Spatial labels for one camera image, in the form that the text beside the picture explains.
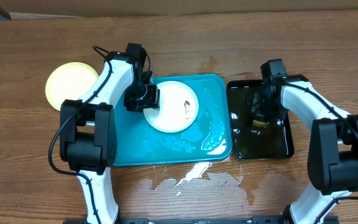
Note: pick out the yellow plate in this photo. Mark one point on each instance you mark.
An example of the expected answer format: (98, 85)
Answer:
(68, 82)

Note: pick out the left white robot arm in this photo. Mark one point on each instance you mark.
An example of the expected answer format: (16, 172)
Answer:
(87, 134)

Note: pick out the teal plastic tray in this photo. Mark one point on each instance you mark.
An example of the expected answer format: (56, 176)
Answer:
(208, 138)

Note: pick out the black plastic tray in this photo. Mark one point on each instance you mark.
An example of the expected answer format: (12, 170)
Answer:
(251, 142)

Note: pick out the yellow green sponge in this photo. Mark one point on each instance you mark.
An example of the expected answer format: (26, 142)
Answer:
(260, 123)

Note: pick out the small white stained plate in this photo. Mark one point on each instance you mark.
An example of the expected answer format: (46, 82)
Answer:
(178, 108)

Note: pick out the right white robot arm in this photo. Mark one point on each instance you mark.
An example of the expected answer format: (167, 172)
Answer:
(333, 152)

